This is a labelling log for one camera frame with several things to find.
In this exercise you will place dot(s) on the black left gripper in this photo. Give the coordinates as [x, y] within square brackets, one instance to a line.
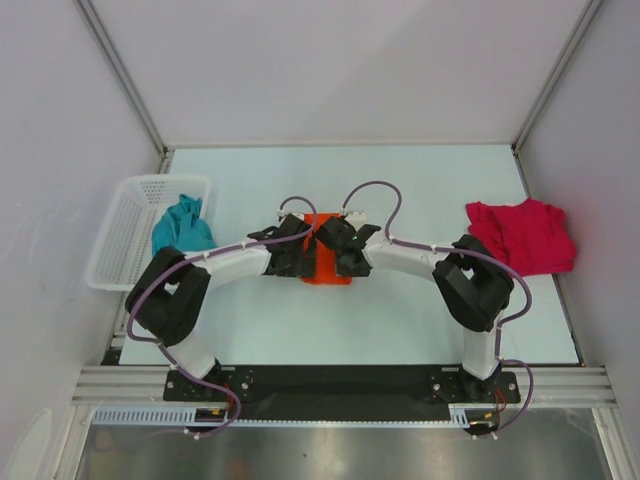
[303, 268]

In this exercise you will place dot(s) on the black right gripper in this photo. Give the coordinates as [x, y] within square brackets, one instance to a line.
[343, 270]

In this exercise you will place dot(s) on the orange t-shirt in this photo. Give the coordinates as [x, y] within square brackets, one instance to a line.
[324, 263]

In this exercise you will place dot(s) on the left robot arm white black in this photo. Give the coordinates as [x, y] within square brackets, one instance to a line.
[167, 299]

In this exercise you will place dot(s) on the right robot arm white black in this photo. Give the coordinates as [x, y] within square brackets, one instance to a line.
[474, 289]

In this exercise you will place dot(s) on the teal t-shirt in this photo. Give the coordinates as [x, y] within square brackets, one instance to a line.
[182, 228]

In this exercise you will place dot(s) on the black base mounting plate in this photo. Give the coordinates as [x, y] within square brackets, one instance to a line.
[351, 393]

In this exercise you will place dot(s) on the white plastic basket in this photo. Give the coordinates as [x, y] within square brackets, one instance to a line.
[123, 247]

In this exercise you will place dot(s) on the magenta folded t-shirt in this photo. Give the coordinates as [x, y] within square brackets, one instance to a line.
[530, 237]

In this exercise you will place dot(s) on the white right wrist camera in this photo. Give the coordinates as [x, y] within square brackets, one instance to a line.
[355, 217]

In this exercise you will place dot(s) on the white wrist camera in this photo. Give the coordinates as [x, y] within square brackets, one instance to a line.
[355, 217]
[281, 215]

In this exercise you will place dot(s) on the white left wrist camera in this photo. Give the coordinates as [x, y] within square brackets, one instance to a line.
[281, 215]

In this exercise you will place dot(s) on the white slotted cable duct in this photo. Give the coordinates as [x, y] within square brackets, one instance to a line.
[194, 417]

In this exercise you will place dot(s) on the aluminium frame rail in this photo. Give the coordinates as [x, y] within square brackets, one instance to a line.
[554, 387]

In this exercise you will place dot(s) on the left corner frame post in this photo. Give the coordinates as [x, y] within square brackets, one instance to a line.
[108, 49]

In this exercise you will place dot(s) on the corner frame post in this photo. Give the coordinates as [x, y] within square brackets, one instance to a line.
[561, 64]
[108, 49]

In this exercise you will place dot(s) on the right corner frame post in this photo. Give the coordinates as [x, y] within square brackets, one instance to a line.
[561, 64]

